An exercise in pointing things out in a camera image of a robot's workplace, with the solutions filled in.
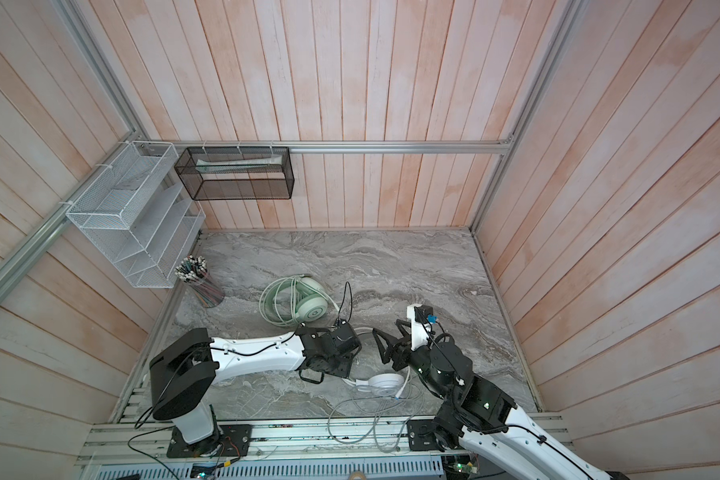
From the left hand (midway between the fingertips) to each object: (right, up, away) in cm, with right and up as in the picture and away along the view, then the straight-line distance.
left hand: (341, 371), depth 83 cm
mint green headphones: (-13, +20, +9) cm, 25 cm away
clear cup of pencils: (-43, +28, +3) cm, 52 cm away
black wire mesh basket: (-39, +63, +24) cm, 78 cm away
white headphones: (+12, 0, -8) cm, 14 cm away
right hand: (+11, +16, -14) cm, 24 cm away
